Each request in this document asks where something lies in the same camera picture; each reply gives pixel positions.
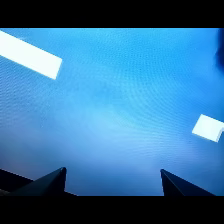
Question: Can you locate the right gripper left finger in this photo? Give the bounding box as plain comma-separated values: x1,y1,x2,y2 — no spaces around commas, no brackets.
9,166,68,197

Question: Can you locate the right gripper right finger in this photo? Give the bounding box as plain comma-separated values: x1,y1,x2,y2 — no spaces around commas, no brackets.
160,168,216,197

